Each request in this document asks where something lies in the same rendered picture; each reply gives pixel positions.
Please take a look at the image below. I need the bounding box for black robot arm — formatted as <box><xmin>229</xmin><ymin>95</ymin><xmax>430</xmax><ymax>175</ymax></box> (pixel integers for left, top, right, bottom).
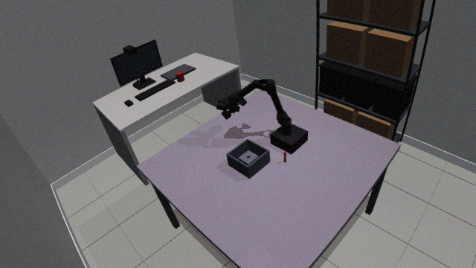
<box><xmin>216</xmin><ymin>79</ymin><xmax>293</xmax><ymax>136</ymax></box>

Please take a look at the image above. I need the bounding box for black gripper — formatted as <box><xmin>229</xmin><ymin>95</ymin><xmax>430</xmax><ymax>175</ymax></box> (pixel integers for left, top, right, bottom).
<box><xmin>222</xmin><ymin>98</ymin><xmax>247</xmax><ymax>119</ymax></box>

